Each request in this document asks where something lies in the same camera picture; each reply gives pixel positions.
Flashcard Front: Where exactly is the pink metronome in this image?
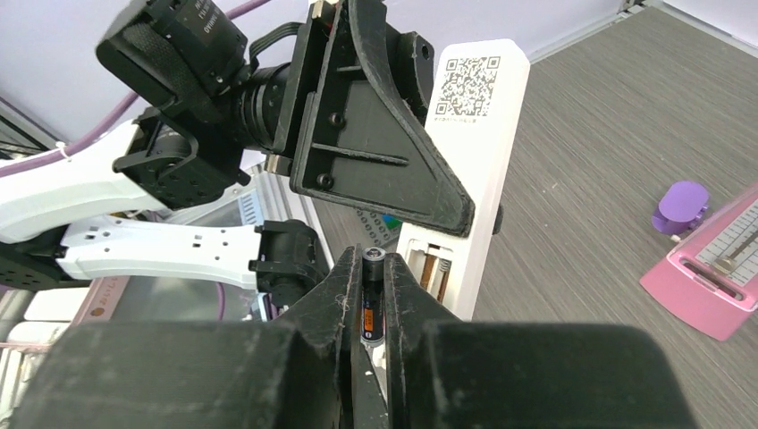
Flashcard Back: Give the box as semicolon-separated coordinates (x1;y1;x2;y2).
639;185;757;341

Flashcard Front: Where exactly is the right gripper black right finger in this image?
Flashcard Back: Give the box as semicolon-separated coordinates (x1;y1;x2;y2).
384;254;696;428

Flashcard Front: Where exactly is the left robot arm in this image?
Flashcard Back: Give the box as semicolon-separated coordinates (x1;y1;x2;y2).
1;1;476;307

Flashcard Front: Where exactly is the purple round object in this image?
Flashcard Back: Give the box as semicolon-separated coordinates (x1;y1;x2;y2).
651;181;710;236

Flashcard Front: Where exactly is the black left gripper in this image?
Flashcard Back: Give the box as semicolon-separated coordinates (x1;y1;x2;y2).
240;1;476;237

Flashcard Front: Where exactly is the grey building baseplate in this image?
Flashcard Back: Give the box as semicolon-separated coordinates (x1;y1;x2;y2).
355;209;402;248

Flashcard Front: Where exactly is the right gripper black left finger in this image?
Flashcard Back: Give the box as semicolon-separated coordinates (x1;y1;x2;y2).
12;246;362;428

